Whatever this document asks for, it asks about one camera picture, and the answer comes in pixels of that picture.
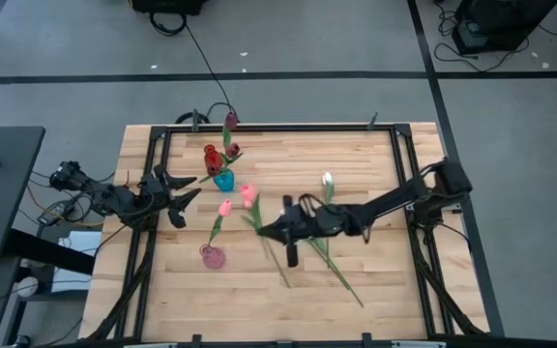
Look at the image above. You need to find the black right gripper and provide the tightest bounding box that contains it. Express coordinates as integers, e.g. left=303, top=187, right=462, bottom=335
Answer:
left=256, top=194, right=315, bottom=269

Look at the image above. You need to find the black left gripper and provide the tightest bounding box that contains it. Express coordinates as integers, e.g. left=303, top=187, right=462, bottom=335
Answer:
left=154, top=163, right=203, bottom=230

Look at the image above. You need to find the dark red artificial tulip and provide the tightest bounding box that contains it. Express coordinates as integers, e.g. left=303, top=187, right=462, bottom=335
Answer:
left=220, top=143, right=245, bottom=180
left=199, top=162, right=223, bottom=185
left=220, top=111, right=240, bottom=160

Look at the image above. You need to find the pink artificial tulip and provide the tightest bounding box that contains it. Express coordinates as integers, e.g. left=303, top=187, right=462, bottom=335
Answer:
left=240, top=182, right=292, bottom=289
left=241, top=196, right=279, bottom=272
left=207, top=197, right=234, bottom=248

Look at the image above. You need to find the blue glass vase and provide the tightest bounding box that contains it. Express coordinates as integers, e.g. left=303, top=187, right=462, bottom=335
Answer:
left=213, top=168, right=237, bottom=193

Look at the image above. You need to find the white artificial tulip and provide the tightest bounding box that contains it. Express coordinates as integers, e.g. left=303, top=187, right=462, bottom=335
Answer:
left=307, top=236, right=365, bottom=308
left=321, top=171, right=337, bottom=270

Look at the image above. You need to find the red glass vase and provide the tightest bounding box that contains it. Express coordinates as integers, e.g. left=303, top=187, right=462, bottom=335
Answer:
left=203, top=143, right=224, bottom=176

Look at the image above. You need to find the purple ribbed glass vase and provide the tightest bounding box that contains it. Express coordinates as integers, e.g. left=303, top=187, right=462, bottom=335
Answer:
left=198, top=244, right=227, bottom=271

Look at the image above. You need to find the white flat box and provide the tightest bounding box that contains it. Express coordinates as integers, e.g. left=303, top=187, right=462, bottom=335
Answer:
left=49, top=230, right=103, bottom=295

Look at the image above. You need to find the black power adapter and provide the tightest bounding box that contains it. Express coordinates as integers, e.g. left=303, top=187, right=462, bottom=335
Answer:
left=36, top=202, right=70, bottom=226

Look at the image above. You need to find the black equipment box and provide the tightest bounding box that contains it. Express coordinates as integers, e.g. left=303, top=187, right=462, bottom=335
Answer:
left=130, top=0, right=208, bottom=16

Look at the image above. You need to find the black equipment cart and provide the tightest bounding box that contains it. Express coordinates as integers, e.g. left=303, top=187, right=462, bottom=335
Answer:
left=452, top=0, right=557, bottom=56

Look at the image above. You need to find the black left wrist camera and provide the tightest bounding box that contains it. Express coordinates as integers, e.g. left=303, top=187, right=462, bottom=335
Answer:
left=138, top=174, right=163, bottom=204

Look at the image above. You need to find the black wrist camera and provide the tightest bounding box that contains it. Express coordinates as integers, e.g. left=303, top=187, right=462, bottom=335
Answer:
left=138, top=174, right=163, bottom=204
left=312, top=206, right=345, bottom=236

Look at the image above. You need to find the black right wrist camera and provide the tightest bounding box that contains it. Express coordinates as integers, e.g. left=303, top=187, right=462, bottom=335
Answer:
left=312, top=206, right=345, bottom=236

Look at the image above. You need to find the black aluminium table frame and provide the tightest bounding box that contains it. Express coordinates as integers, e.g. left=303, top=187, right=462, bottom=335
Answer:
left=79, top=123, right=490, bottom=348

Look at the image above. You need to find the black floor cable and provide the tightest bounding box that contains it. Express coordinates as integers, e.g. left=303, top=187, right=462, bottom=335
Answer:
left=148, top=10, right=241, bottom=123

